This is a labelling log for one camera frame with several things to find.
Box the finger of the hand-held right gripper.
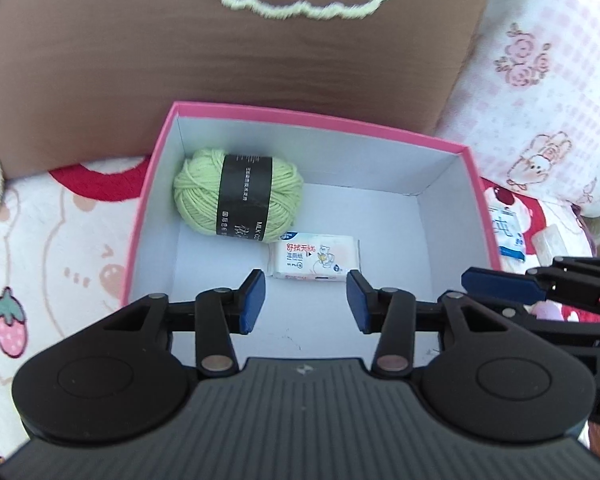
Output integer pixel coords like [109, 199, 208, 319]
[461, 257, 600, 320]
[472, 300, 600, 361]

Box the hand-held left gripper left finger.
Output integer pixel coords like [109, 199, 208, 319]
[100, 269, 268, 378]

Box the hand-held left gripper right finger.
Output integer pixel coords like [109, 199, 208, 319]
[346, 269, 518, 380]

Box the purple plush toy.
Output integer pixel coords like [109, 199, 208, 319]
[531, 301, 565, 321]

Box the blue white wet wipes pack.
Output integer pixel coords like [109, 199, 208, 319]
[487, 205, 528, 263]

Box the small white wipes packet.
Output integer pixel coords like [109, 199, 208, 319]
[270, 232, 362, 283]

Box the clear cotton swab box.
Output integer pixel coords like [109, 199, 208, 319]
[530, 222, 568, 261]

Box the pink cardboard box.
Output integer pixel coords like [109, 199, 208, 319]
[119, 101, 503, 356]

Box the green yarn ball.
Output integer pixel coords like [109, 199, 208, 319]
[173, 146, 305, 245]

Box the pink floral pillow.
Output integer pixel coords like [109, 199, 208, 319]
[432, 0, 600, 218]

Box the brown embroidered cushion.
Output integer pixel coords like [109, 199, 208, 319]
[0, 0, 491, 181]

